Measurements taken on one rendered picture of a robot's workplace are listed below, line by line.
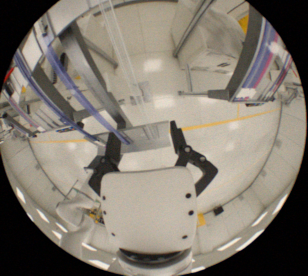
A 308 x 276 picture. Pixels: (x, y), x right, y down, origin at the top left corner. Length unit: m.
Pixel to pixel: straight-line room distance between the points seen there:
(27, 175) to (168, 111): 9.78
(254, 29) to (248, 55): 0.12
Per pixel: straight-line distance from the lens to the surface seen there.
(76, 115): 0.46
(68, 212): 0.59
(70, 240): 0.56
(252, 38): 0.42
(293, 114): 7.01
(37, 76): 0.46
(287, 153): 7.47
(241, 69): 0.43
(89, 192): 0.63
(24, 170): 9.43
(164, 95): 1.05
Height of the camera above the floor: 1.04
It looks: 73 degrees down
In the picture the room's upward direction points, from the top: 179 degrees counter-clockwise
